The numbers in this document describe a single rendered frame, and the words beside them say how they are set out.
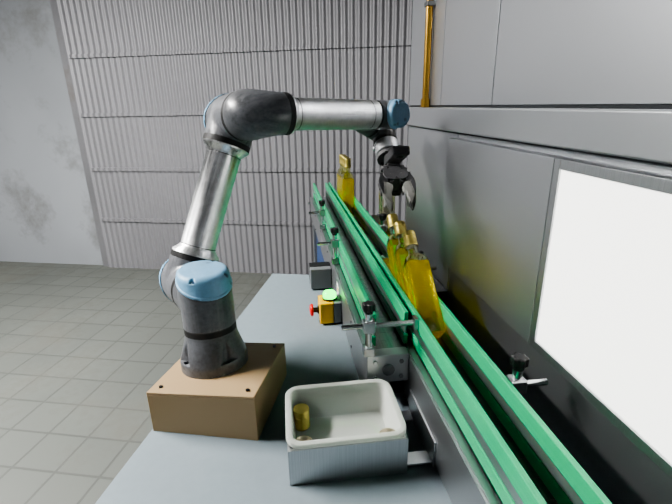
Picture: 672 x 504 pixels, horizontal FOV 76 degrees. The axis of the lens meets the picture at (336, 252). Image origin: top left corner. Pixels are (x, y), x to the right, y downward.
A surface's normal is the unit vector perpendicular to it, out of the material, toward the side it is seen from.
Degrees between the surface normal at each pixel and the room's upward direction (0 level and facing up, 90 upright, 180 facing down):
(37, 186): 90
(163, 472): 0
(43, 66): 90
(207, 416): 90
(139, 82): 90
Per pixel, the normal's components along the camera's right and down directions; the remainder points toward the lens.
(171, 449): -0.02, -0.95
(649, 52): -0.99, 0.06
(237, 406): -0.15, 0.32
